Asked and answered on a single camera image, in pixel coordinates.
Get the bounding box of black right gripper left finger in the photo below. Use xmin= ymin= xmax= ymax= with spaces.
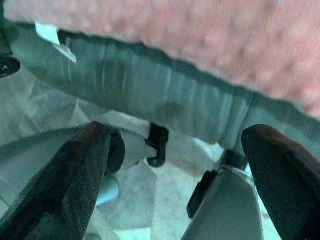
xmin=0 ymin=121 xmax=113 ymax=240

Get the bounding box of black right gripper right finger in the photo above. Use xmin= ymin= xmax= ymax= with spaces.
xmin=240 ymin=124 xmax=320 ymax=240

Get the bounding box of pink fluffy pillow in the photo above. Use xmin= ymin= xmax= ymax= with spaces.
xmin=3 ymin=0 xmax=320 ymax=121

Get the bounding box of black sofa foot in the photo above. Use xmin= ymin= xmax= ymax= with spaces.
xmin=144 ymin=122 xmax=170 ymax=168

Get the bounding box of white fabric label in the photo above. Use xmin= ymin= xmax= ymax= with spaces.
xmin=34 ymin=22 xmax=78 ymax=63

